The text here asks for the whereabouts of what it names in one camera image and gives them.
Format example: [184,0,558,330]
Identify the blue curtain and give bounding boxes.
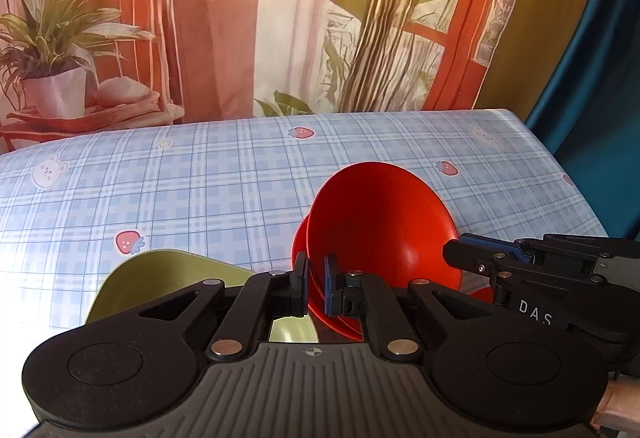
[524,0,640,241]

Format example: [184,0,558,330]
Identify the person's right forearm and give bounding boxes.
[595,378,640,431]

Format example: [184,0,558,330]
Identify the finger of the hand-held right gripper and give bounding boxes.
[515,233,616,267]
[442,233,519,279]

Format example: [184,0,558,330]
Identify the olive yellow curtain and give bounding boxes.
[472,0,617,125]

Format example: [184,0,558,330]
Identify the red bowl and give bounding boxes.
[460,284,494,305]
[291,218,361,344]
[305,162,459,344]

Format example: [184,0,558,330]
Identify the blue checked tablecloth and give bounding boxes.
[0,108,612,336]

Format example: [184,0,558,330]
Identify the green square plate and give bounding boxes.
[82,250,321,345]

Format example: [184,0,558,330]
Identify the printed wall tapestry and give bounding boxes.
[0,0,533,155]

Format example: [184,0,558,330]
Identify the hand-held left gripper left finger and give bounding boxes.
[140,253,311,363]

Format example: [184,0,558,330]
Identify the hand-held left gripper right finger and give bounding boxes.
[322,254,501,362]

